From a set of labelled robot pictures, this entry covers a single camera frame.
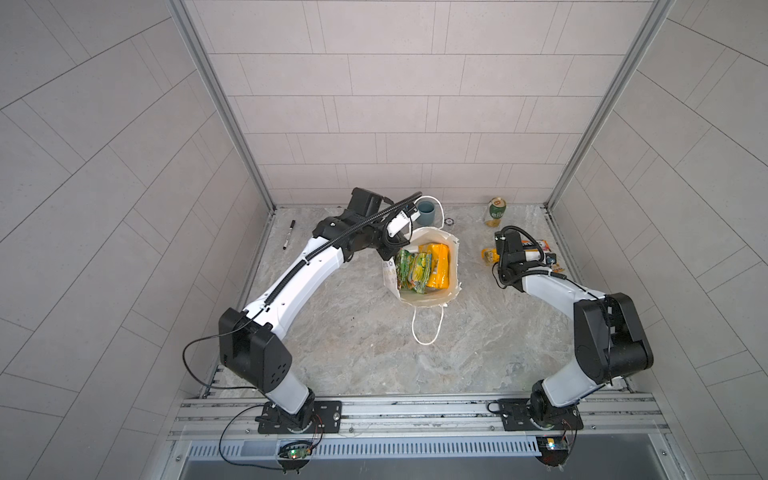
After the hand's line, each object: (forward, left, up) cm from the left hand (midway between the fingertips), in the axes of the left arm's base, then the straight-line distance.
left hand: (413, 235), depth 75 cm
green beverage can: (+26, -31, -17) cm, 44 cm away
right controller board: (-43, -33, -26) cm, 60 cm away
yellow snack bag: (-5, -8, -13) cm, 16 cm away
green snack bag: (+2, +2, -18) cm, 18 cm away
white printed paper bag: (-9, -6, -17) cm, 20 cm away
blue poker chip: (+26, -15, -25) cm, 40 cm away
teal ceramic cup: (+29, -7, -22) cm, 37 cm away
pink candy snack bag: (-2, -32, -4) cm, 32 cm away
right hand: (+9, -30, -16) cm, 35 cm away
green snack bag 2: (0, -3, -17) cm, 17 cm away
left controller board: (-44, +26, -22) cm, 55 cm away
